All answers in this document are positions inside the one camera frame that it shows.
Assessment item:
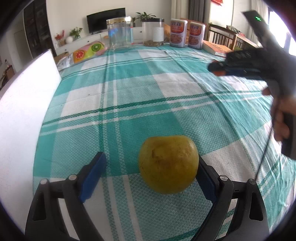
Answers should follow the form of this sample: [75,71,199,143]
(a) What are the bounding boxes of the red flower vase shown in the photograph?
[55,30,65,47]

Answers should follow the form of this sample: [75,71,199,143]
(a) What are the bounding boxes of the red white can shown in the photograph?
[170,19,188,48]
[188,22,206,49]

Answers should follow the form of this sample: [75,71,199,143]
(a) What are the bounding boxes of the small orange tangerine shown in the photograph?
[212,61,226,76]

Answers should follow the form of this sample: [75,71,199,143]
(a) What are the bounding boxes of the yellow green apple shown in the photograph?
[138,135,199,194]

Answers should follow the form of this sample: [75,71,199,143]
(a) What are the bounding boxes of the gold lid clear jar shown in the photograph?
[106,16,132,50]

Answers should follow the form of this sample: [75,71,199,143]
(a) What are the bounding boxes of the wooden chair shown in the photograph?
[207,24,237,50]

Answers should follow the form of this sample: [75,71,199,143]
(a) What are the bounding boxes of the teal plaid tablecloth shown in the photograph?
[33,45,295,240]

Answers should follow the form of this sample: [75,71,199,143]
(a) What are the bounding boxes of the person's right hand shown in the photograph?
[270,95,295,142]

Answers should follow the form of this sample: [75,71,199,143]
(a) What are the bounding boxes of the grey curtain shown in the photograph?
[188,0,205,22]

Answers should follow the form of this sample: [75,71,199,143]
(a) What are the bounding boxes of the black television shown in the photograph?
[86,8,126,34]

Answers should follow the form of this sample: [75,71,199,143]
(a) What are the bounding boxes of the red wall hanging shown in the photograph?
[211,0,223,6]

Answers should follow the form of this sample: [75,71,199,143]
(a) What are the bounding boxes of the right red white can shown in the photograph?
[188,22,206,49]

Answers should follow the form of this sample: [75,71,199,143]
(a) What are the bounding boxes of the black lid clear jar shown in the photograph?
[142,18,165,47]

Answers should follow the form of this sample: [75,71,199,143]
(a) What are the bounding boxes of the white tv cabinet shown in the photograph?
[55,27,143,55]

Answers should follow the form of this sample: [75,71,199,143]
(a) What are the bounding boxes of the green plant by flowers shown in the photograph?
[69,27,83,40]

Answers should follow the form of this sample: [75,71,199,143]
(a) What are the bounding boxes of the green potted plant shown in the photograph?
[136,12,156,22]

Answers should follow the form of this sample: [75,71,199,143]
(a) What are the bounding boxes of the fruit print snack bag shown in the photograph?
[56,41,108,71]

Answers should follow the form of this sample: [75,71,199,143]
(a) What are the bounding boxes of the black glass cabinet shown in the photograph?
[23,0,56,59]

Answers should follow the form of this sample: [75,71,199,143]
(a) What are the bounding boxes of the cardboard box on floor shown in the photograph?
[54,52,69,64]

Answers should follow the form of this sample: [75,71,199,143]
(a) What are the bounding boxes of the orange book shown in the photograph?
[202,41,232,58]

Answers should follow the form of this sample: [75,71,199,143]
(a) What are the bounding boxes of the white cardboard box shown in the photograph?
[0,50,61,231]

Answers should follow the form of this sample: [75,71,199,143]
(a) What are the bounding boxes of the left red white can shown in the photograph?
[170,19,188,48]

